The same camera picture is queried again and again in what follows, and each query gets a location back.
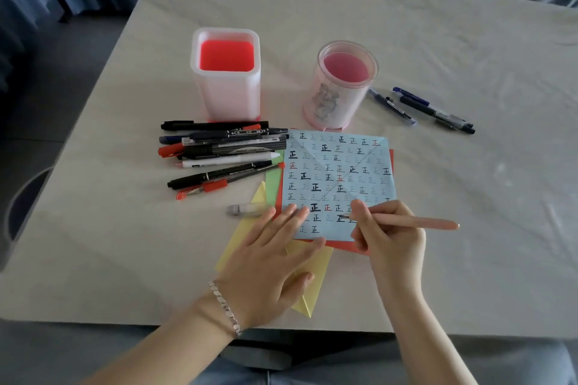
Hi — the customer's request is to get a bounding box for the person's left hand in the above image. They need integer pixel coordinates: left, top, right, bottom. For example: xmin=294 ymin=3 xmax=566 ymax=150
xmin=216 ymin=204 xmax=326 ymax=331

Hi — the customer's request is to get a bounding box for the person's right hand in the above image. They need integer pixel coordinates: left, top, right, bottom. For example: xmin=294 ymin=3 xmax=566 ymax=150
xmin=350 ymin=199 xmax=427 ymax=303

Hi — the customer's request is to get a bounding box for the yellow paper sheet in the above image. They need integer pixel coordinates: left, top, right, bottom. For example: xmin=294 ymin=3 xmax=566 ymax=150
xmin=214 ymin=181 xmax=335 ymax=319

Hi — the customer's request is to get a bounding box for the peach pink pen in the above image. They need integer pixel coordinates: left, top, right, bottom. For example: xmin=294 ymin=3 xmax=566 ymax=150
xmin=338 ymin=212 xmax=461 ymax=232

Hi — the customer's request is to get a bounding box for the red paper sheet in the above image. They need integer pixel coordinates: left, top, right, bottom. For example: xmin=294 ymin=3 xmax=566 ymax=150
xmin=274 ymin=149 xmax=395 ymax=256

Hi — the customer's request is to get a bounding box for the blue paper with writing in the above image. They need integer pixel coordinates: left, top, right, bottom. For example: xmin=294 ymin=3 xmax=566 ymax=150
xmin=281 ymin=129 xmax=398 ymax=242

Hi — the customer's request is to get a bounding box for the red gel pen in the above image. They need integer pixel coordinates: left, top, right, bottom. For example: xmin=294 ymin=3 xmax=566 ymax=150
xmin=176 ymin=162 xmax=286 ymax=202

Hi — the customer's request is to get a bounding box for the green paper sheet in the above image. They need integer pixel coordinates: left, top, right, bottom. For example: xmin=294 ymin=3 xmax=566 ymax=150
xmin=264 ymin=150 xmax=285 ymax=208

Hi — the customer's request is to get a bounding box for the thin black fineliner pen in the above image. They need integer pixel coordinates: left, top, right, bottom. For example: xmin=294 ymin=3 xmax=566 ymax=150
xmin=167 ymin=160 xmax=273 ymax=190

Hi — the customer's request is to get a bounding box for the white pen with black label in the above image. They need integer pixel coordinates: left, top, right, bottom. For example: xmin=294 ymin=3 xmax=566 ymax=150
xmin=175 ymin=152 xmax=282 ymax=169

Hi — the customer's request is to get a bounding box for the thick black grey marker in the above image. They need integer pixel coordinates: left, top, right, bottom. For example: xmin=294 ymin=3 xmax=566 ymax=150
xmin=180 ymin=141 xmax=288 ymax=161

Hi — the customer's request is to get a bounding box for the thin black pen with clip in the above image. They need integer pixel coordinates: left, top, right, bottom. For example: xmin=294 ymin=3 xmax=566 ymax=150
xmin=188 ymin=127 xmax=290 ymax=140

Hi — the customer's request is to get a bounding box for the navy pen with lavender end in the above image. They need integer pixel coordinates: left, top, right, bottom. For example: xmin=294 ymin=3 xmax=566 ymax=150
xmin=368 ymin=88 xmax=417 ymax=126

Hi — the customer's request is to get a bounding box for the black grey barrel pen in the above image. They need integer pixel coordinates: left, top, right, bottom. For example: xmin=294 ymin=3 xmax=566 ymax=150
xmin=399 ymin=96 xmax=476 ymax=135

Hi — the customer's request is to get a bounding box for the black brush pen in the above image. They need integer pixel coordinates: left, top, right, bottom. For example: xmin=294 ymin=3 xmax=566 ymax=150
xmin=180 ymin=120 xmax=270 ymax=131

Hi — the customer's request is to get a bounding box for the white pen with blue cap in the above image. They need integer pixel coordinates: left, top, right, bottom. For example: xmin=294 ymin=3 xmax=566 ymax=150
xmin=391 ymin=86 xmax=473 ymax=128

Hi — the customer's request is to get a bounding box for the round pink pen holder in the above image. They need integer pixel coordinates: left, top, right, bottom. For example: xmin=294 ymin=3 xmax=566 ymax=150
xmin=302 ymin=40 xmax=379 ymax=131

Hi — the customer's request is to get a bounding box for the square white red pen holder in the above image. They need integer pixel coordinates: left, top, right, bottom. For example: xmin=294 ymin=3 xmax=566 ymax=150
xmin=189 ymin=27 xmax=263 ymax=123

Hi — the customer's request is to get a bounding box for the person's right forearm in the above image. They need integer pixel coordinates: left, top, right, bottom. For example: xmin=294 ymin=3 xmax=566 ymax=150
xmin=381 ymin=285 xmax=479 ymax=385

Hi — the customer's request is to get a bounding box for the silver link bracelet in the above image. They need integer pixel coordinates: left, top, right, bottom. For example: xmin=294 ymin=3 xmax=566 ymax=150
xmin=208 ymin=280 xmax=243 ymax=338

